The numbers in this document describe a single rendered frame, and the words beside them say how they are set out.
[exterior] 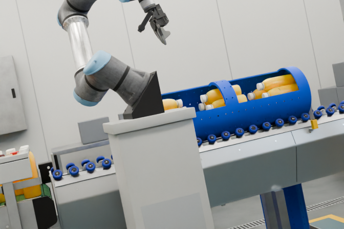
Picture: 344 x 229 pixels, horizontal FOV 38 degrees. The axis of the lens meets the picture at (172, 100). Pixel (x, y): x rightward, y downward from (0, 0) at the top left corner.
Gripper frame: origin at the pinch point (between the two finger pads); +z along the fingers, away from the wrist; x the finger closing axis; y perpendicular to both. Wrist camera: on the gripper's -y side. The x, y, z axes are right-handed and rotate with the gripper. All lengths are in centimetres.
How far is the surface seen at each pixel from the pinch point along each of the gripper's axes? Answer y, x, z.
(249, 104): 19, -21, 48
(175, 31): 117, 312, -44
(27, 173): -88, -42, 29
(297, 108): 42, -17, 62
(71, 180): -74, -18, 40
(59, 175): -78, -19, 36
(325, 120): 54, -16, 74
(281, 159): 22, -16, 80
